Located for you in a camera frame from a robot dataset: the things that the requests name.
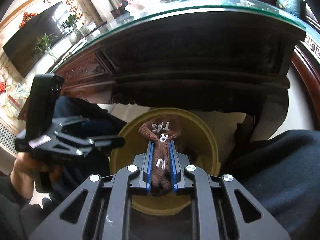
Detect brown cloth with white letters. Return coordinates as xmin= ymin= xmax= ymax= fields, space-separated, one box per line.
xmin=138 ymin=114 xmax=182 ymax=197

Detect clear plastic bag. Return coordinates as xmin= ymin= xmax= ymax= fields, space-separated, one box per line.
xmin=125 ymin=0 xmax=161 ymax=17

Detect yellow trash bin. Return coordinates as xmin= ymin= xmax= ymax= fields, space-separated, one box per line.
xmin=110 ymin=108 xmax=221 ymax=216

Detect person left hand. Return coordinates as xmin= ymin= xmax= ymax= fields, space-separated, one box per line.
xmin=10 ymin=152 xmax=63 ymax=199

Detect black television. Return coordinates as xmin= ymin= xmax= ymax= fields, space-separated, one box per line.
xmin=3 ymin=2 xmax=68 ymax=77

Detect bamboo plant in vase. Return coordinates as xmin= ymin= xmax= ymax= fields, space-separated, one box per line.
xmin=35 ymin=33 xmax=57 ymax=61

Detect person dark trouser legs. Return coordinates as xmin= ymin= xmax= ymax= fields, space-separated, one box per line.
xmin=0 ymin=94 xmax=320 ymax=240

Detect red chinese knot hanging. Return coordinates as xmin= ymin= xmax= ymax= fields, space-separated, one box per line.
xmin=64 ymin=0 xmax=83 ymax=20

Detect wooden glass-top coffee table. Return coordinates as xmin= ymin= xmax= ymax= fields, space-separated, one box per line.
xmin=51 ymin=0 xmax=306 ymax=116

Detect blue embroidered pillow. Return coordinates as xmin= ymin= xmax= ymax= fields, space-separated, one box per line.
xmin=276 ymin=0 xmax=301 ymax=18

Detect calligraphy wall scroll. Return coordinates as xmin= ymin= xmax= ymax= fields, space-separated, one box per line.
xmin=1 ymin=0 xmax=77 ymax=34

